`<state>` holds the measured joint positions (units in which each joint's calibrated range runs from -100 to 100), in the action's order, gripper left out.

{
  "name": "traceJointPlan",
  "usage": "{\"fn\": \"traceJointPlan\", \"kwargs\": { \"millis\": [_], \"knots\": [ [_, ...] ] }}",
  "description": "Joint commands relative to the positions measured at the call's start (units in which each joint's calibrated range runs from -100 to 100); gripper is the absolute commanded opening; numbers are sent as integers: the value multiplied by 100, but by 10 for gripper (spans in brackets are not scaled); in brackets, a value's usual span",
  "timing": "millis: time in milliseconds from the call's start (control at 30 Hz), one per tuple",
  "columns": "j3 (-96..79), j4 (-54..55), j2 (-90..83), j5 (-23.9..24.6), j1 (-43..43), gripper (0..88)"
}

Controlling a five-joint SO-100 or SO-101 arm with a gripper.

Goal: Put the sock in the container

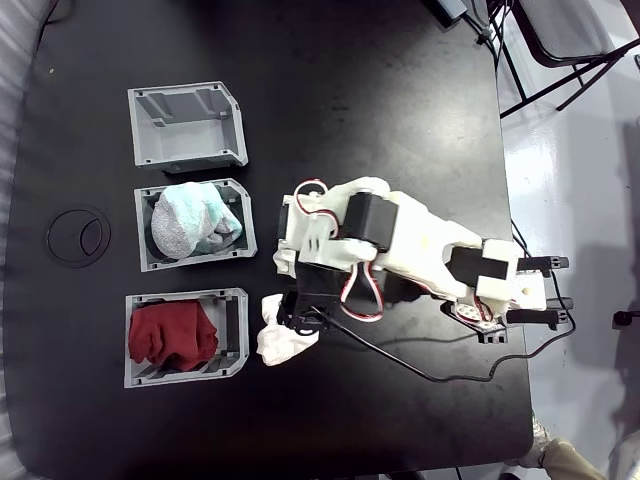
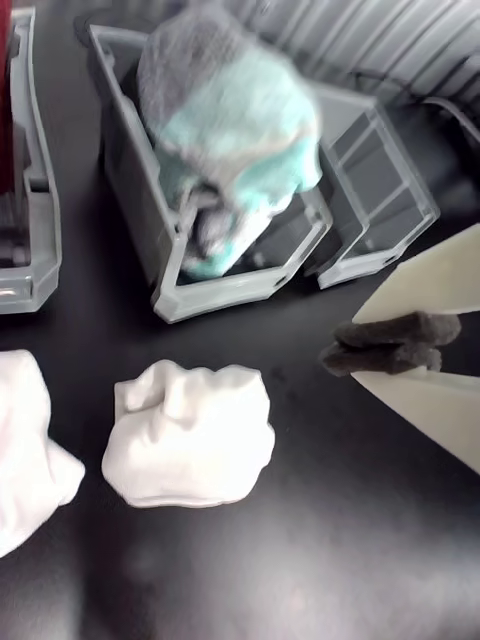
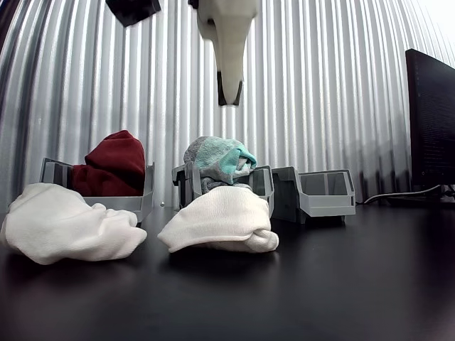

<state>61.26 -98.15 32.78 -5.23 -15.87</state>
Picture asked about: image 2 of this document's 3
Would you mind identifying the gripper white left finger foam pad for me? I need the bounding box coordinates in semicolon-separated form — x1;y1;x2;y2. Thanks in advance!
333;222;480;349

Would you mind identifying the gripper white right finger foam pad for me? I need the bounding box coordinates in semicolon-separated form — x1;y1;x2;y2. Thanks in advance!
319;342;480;474

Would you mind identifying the grey and teal sock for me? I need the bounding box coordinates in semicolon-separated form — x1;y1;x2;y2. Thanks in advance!
135;4;324;216
179;184;291;279

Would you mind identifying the small white sock bundle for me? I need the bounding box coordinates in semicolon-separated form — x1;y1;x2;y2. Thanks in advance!
101;358;276;509

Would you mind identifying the large white sock bundle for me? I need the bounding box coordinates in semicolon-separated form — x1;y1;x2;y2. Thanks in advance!
0;349;86;559

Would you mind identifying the small grey plastic bin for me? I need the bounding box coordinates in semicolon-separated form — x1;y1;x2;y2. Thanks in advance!
304;84;441;290

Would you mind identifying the medium grey plastic bin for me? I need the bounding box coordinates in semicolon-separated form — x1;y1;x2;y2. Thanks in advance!
87;24;335;324

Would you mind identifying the large grey plastic bin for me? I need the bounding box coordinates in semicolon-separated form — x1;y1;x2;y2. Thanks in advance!
0;7;64;315

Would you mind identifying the maroon cloth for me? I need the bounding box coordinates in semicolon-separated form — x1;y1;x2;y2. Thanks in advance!
0;0;16;194

